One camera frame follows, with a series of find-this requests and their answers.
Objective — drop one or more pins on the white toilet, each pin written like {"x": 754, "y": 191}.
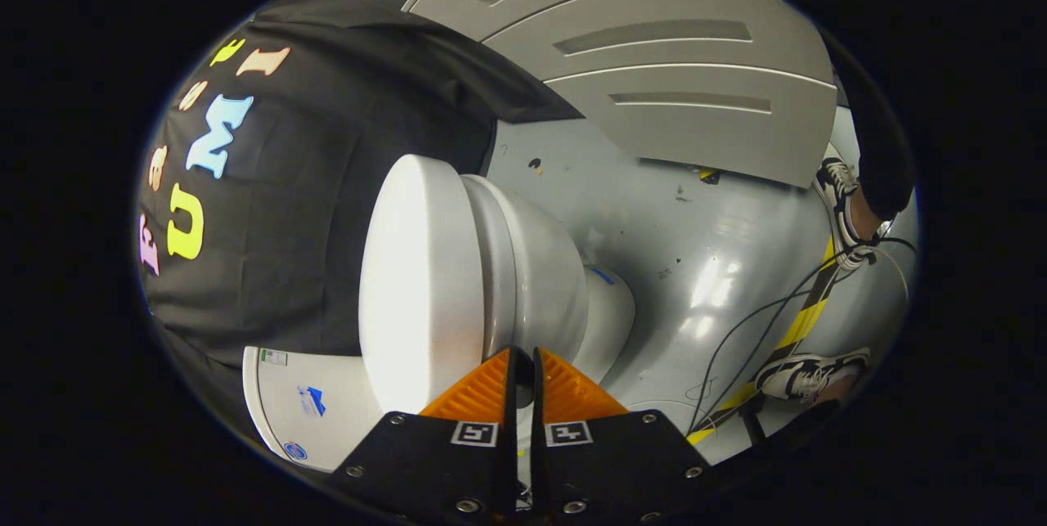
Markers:
{"x": 548, "y": 280}

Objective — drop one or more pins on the black white sneaker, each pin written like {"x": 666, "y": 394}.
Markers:
{"x": 838, "y": 207}
{"x": 806, "y": 375}

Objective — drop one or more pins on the black backdrop cloth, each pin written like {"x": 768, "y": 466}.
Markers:
{"x": 327, "y": 182}

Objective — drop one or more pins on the person's leg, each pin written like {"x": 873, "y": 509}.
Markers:
{"x": 887, "y": 150}

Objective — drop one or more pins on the white toilet lid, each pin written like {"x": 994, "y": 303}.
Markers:
{"x": 417, "y": 280}

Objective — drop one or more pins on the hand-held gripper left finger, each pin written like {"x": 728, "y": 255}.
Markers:
{"x": 442, "y": 460}

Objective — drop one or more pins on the yellow black floor tape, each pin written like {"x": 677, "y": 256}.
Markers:
{"x": 806, "y": 317}

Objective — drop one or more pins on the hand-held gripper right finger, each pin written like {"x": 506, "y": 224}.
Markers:
{"x": 605, "y": 460}

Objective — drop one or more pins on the grey cabinet with white top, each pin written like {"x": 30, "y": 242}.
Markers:
{"x": 654, "y": 101}

